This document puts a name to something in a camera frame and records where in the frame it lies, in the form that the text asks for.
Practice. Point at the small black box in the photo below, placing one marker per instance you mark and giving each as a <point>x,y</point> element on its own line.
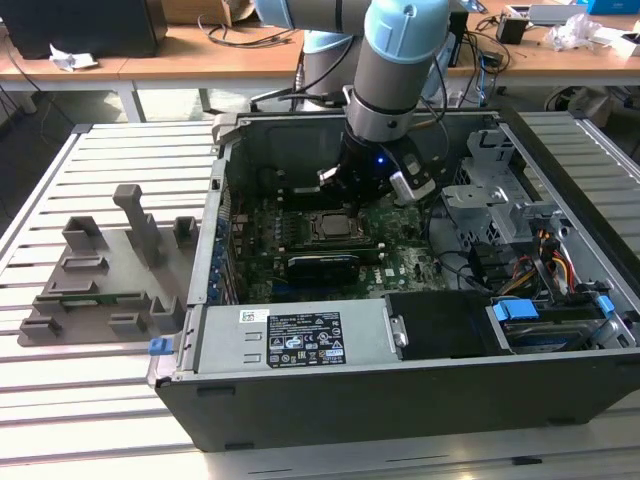
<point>510,31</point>

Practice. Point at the wooden desk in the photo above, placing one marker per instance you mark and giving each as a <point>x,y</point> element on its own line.
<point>175,60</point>

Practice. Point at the silver CPU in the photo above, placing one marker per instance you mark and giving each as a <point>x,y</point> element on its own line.
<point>337,227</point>

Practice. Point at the grey parts rack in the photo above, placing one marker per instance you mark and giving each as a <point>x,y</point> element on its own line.
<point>130,280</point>

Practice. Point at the black graphics card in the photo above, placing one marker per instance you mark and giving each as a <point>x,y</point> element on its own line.
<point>325,272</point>

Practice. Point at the crumpled white paper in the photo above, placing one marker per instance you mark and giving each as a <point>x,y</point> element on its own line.
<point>70,60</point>

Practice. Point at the green motherboard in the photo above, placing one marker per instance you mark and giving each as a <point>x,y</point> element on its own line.
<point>415,270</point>

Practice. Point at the blue box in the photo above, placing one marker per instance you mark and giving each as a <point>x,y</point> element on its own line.
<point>615,6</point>

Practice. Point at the crumpled clear plastic bag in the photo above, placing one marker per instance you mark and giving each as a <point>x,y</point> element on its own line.
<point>570,32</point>

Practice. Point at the flat silver box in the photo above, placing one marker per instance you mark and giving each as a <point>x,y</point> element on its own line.
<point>555,14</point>

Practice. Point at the hard disk in blue carrier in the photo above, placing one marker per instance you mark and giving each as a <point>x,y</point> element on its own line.
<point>515,309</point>

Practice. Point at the CPU socket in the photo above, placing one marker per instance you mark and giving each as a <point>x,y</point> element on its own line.
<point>315,238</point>

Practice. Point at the white wrist camera on bracket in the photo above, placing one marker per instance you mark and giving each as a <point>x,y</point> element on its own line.
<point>412,187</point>

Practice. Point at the white box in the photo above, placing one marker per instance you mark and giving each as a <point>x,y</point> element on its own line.
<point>625,47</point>

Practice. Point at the black open PC case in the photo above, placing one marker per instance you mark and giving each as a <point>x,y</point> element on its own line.
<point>350,415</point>

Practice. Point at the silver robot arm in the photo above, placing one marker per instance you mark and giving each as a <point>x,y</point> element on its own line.
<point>390,75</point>

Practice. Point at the large black monitor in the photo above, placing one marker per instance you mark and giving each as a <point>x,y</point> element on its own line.
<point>100,25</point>

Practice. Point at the brown cardboard box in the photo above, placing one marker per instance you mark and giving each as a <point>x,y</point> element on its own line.
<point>190,10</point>

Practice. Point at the blue plastic latch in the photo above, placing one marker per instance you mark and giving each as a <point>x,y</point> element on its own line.
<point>605,304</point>
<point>161,347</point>

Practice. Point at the silver power supply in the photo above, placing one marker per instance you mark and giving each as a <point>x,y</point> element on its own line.
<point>225,325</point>

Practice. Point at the metal drive cage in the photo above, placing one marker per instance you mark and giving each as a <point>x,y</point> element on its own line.
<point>475,197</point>

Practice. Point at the tall black box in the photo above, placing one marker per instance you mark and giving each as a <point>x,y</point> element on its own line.
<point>461,35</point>

